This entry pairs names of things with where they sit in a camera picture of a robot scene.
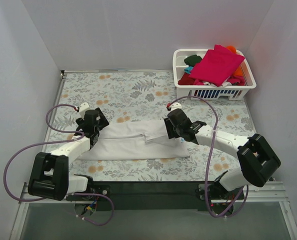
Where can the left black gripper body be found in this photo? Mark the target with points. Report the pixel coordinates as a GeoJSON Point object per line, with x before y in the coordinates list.
{"type": "Point", "coordinates": [102, 119]}

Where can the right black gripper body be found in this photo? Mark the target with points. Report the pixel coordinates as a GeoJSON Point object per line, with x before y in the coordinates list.
{"type": "Point", "coordinates": [168, 128]}

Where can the white t shirt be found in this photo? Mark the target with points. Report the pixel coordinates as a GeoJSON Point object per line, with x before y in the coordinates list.
{"type": "Point", "coordinates": [139, 140]}

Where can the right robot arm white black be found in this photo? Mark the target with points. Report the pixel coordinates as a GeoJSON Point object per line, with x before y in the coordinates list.
{"type": "Point", "coordinates": [257, 160]}

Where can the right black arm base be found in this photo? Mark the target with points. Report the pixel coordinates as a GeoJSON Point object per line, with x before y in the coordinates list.
{"type": "Point", "coordinates": [219, 200]}

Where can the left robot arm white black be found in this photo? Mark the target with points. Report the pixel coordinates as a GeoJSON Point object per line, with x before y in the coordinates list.
{"type": "Point", "coordinates": [50, 178]}

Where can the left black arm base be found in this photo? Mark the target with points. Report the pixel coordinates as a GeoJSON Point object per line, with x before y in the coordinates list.
{"type": "Point", "coordinates": [97, 189]}

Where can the floral patterned table mat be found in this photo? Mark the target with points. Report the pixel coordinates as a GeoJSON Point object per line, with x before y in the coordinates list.
{"type": "Point", "coordinates": [141, 96]}

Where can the white plastic basket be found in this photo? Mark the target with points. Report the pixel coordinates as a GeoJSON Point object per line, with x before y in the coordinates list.
{"type": "Point", "coordinates": [232, 92]}

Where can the dark red t shirt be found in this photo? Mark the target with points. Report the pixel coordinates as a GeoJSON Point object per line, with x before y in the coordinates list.
{"type": "Point", "coordinates": [186, 80]}

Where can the teal t shirt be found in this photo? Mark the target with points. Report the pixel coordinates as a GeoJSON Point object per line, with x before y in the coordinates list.
{"type": "Point", "coordinates": [188, 70]}

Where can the dark green t shirt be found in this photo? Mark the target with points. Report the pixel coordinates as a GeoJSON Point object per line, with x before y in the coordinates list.
{"type": "Point", "coordinates": [192, 60]}

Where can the magenta folded t shirt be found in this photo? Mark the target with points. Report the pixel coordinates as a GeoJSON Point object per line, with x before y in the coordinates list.
{"type": "Point", "coordinates": [217, 66]}

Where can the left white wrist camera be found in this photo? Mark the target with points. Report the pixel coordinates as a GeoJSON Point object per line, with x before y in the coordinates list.
{"type": "Point", "coordinates": [82, 109]}

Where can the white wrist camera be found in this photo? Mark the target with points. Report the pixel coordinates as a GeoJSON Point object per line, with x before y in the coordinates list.
{"type": "Point", "coordinates": [82, 109]}
{"type": "Point", "coordinates": [173, 106]}

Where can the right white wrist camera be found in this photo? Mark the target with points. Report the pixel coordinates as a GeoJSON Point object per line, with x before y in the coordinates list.
{"type": "Point", "coordinates": [173, 106]}

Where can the aluminium frame rail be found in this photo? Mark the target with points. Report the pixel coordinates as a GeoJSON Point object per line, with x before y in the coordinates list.
{"type": "Point", "coordinates": [272, 191]}

